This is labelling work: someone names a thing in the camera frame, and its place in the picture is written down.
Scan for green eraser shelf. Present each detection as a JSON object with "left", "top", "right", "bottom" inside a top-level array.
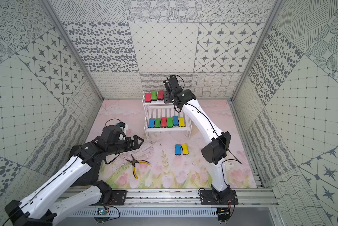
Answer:
[
  {"left": 167, "top": 118, "right": 174, "bottom": 128},
  {"left": 151, "top": 91, "right": 158, "bottom": 101},
  {"left": 154, "top": 118, "right": 161, "bottom": 128}
]

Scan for blue eraser top shelf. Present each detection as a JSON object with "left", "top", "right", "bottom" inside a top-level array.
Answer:
[{"left": 175, "top": 144, "right": 182, "bottom": 155}]

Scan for blue eraser lower shelf right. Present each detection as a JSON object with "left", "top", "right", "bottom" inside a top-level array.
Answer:
[{"left": 172, "top": 116, "right": 179, "bottom": 126}]

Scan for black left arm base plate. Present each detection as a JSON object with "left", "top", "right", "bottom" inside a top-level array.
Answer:
[{"left": 97, "top": 190, "right": 127, "bottom": 206}]

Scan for red eraser lower shelf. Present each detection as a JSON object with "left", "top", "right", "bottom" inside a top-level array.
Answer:
[{"left": 160, "top": 117, "right": 167, "bottom": 128}]

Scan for white slatted two-tier shelf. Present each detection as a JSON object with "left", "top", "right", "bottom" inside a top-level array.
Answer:
[{"left": 142, "top": 91, "right": 192, "bottom": 139}]

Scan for blue eraser shelf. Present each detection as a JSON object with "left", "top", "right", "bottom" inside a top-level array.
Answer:
[
  {"left": 148, "top": 118, "right": 155, "bottom": 129},
  {"left": 172, "top": 116, "right": 179, "bottom": 126},
  {"left": 175, "top": 144, "right": 182, "bottom": 155}
]

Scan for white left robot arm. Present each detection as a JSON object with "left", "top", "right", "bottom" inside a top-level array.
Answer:
[{"left": 5, "top": 123, "right": 144, "bottom": 226}]

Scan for yellow eraser lower shelf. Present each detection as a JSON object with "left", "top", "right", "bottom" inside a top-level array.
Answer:
[{"left": 178, "top": 118, "right": 185, "bottom": 127}]

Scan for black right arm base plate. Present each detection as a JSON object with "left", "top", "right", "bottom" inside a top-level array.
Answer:
[{"left": 198, "top": 189, "right": 239, "bottom": 205}]

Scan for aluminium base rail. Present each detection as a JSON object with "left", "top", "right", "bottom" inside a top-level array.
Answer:
[{"left": 73, "top": 173, "right": 279, "bottom": 218}]

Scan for yellow eraser top shelf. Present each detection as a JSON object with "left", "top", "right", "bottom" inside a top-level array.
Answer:
[{"left": 181, "top": 144, "right": 189, "bottom": 155}]

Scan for blue eraser lower shelf left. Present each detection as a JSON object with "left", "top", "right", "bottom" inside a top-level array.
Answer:
[{"left": 148, "top": 118, "right": 155, "bottom": 129}]

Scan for green eraser lower shelf right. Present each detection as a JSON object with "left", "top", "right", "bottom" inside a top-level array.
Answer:
[{"left": 167, "top": 118, "right": 174, "bottom": 128}]

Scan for red eraser shelf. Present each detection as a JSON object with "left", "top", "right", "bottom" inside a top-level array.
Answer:
[
  {"left": 160, "top": 117, "right": 167, "bottom": 128},
  {"left": 144, "top": 92, "right": 152, "bottom": 103},
  {"left": 157, "top": 90, "right": 165, "bottom": 100}
]

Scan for yellow eraser shelf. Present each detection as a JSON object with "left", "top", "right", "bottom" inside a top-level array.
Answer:
[
  {"left": 181, "top": 144, "right": 189, "bottom": 155},
  {"left": 178, "top": 118, "right": 185, "bottom": 127}
]

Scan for yellow handled pliers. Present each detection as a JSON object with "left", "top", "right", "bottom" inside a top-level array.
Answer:
[{"left": 126, "top": 153, "right": 151, "bottom": 180}]

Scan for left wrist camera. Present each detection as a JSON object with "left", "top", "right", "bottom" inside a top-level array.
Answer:
[{"left": 115, "top": 121, "right": 129, "bottom": 132}]

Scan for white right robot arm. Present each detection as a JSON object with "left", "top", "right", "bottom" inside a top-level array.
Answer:
[{"left": 163, "top": 75, "right": 231, "bottom": 193}]

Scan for green eraser top shelf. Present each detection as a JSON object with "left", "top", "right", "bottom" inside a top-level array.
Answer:
[{"left": 151, "top": 91, "right": 158, "bottom": 101}]

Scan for green eraser lower shelf left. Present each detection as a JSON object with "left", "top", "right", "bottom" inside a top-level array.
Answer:
[{"left": 154, "top": 118, "right": 161, "bottom": 128}]

